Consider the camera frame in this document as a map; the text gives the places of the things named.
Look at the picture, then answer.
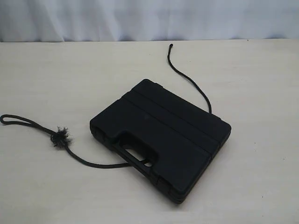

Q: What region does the black plastic carrying case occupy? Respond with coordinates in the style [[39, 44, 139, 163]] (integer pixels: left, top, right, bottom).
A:
[[90, 79, 231, 204]]

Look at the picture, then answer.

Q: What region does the white backdrop curtain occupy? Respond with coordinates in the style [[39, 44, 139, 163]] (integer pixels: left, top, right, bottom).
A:
[[0, 0, 299, 42]]

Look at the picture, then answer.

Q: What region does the black braided rope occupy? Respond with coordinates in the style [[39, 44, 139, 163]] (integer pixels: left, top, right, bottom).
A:
[[0, 43, 214, 168]]

